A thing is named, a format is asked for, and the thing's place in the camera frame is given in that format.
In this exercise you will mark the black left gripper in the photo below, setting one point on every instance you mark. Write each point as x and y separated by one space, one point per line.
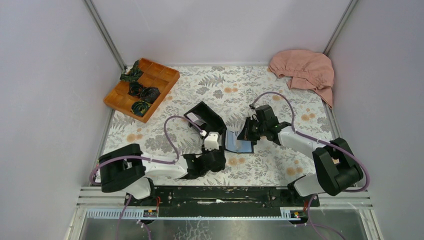
204 152

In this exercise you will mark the orange compartment tray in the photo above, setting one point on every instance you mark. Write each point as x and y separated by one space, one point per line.
155 75

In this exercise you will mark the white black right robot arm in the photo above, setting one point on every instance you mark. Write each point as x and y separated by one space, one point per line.
335 168

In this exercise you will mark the green patterned rolled sock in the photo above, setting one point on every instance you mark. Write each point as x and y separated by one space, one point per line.
140 108

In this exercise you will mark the white card stack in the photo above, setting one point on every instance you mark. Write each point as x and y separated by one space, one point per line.
196 119

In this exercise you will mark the white VIP credit card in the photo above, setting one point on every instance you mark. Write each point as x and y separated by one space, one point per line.
236 141

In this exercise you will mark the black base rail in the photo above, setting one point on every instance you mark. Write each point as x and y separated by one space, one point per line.
214 201

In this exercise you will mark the dark patterned rolled sock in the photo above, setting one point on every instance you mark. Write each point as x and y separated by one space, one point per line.
133 74

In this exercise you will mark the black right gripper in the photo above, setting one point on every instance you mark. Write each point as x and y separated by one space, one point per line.
245 134

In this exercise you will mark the black rolled sock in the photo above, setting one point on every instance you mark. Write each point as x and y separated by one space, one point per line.
149 94

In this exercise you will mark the pink cloth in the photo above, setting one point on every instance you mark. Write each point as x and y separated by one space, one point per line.
309 71

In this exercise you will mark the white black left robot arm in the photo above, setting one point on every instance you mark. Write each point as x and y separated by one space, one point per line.
129 169

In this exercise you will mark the black leather card holder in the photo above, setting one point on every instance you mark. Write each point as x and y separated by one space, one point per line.
247 147

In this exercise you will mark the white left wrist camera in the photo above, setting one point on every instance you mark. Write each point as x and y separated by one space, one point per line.
211 141

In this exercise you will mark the black plastic card box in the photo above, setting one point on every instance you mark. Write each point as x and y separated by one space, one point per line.
213 122

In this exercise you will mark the floral table mat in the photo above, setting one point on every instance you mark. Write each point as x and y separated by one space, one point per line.
228 91

